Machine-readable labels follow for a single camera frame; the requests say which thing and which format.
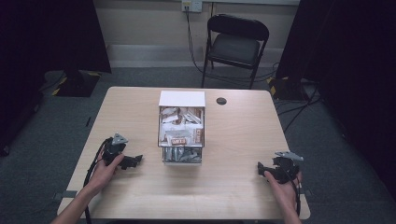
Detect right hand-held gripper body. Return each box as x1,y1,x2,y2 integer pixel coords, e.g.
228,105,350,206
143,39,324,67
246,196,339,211
272,150,304,185

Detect person's left hand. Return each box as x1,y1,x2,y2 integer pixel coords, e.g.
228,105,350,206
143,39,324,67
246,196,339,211
88,153,126,194

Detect dark curtain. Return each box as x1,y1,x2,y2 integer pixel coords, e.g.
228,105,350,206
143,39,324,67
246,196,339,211
0,0,112,157
276,0,396,200

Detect white wall socket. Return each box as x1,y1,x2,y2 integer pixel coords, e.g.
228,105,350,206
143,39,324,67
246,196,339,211
181,0,204,14

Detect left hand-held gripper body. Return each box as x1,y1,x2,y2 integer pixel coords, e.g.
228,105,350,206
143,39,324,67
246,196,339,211
102,133,129,166

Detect clear drawer with silver packets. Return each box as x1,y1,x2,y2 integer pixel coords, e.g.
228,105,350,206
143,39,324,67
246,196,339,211
162,146,204,165

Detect black folding chair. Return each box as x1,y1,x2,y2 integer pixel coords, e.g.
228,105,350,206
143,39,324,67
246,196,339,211
201,13,271,91

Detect pile of silver packets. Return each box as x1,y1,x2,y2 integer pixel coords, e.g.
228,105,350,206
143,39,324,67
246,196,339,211
163,147,202,163

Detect grey table edge bracket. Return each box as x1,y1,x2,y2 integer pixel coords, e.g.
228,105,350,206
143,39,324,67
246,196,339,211
51,189,78,202

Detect black stand base striped tape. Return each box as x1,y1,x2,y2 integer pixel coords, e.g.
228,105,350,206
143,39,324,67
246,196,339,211
50,70,103,98
266,76,309,101

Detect pile of brown white packets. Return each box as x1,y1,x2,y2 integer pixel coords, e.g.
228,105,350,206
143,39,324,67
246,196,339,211
159,106,205,147

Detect black floor cables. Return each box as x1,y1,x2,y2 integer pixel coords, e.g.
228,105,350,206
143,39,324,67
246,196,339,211
274,80,325,133

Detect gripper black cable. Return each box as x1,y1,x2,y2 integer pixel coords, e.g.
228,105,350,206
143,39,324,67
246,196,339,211
288,174,303,217
82,138,112,224

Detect clear drawer with brown packets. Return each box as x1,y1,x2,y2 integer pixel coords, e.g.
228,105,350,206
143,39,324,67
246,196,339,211
157,105,205,148

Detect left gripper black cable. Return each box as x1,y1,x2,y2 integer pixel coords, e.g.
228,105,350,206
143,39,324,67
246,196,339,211
82,138,112,224

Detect white box of packets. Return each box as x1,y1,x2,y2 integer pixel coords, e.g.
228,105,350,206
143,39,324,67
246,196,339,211
157,90,206,166

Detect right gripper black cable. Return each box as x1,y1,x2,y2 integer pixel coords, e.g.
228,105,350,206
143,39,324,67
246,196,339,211
288,174,303,217

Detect person's right hand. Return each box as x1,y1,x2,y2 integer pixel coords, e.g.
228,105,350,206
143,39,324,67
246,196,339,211
263,170,304,217

